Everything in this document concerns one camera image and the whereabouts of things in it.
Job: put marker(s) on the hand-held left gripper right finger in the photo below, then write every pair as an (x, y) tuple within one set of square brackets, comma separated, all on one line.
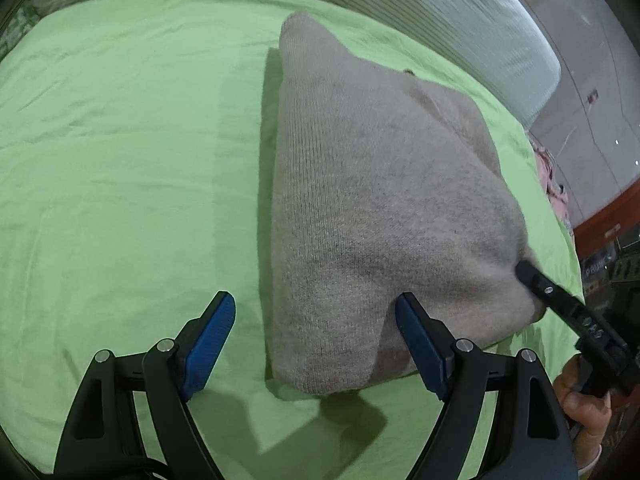
[(420, 345)]

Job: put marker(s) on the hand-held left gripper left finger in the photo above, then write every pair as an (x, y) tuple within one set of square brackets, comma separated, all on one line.
[(210, 345)]

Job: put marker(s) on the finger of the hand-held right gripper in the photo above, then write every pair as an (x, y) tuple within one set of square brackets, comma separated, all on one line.
[(550, 292)]

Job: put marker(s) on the beige knit sweater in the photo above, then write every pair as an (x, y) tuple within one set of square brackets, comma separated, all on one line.
[(375, 210)]

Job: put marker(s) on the person's right hand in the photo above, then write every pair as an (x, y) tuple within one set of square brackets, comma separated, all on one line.
[(587, 420)]

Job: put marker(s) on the red-brown wooden cabinet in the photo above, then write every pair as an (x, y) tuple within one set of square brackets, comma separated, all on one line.
[(605, 220)]

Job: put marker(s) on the pink cloth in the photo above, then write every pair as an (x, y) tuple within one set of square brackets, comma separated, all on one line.
[(555, 185)]

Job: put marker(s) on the light green bed sheet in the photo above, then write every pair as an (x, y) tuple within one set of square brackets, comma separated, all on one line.
[(125, 160)]

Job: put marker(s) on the large white ribbed pillow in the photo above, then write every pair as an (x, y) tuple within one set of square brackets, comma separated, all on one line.
[(450, 20)]

